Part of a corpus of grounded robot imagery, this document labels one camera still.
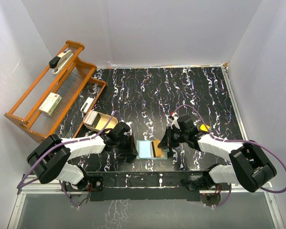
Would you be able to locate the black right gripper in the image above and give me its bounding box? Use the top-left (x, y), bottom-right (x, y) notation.
top-left (158, 126), bottom-right (188, 147)

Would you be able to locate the mint green card holder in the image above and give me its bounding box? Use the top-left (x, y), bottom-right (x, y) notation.
top-left (136, 140), bottom-right (168, 160)

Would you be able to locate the tan oval wooden tray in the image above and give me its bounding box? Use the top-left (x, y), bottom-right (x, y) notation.
top-left (84, 112), bottom-right (111, 132)

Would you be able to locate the orange wooden shelf rack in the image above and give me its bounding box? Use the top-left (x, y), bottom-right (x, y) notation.
top-left (5, 40), bottom-right (107, 143)

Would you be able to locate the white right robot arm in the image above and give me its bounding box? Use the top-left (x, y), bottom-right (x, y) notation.
top-left (157, 115), bottom-right (277, 193)

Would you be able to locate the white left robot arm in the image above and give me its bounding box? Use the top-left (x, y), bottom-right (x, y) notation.
top-left (27, 122), bottom-right (138, 190)

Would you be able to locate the white card stack in tray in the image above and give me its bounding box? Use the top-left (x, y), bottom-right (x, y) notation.
top-left (83, 110), bottom-right (101, 127)

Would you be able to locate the yellow eraser block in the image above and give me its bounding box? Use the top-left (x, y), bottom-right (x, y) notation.
top-left (199, 124), bottom-right (210, 132)

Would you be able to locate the white small clip object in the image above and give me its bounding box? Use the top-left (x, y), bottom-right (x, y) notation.
top-left (80, 97), bottom-right (94, 114)

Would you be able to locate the white small cardboard box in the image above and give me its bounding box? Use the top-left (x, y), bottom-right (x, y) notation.
top-left (39, 93), bottom-right (62, 115)

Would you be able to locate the black and white stapler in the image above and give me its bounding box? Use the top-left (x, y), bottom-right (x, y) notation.
top-left (49, 49), bottom-right (73, 74)

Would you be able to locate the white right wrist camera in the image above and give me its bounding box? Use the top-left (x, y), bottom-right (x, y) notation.
top-left (169, 113), bottom-right (180, 129)

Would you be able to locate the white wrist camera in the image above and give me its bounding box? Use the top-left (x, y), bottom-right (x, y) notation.
top-left (169, 113), bottom-right (180, 129)
top-left (125, 122), bottom-right (132, 131)

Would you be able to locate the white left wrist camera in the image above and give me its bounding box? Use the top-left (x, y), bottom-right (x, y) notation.
top-left (125, 122), bottom-right (132, 131)

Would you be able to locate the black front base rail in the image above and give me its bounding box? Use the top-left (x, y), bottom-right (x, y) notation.
top-left (61, 171), bottom-right (232, 202)

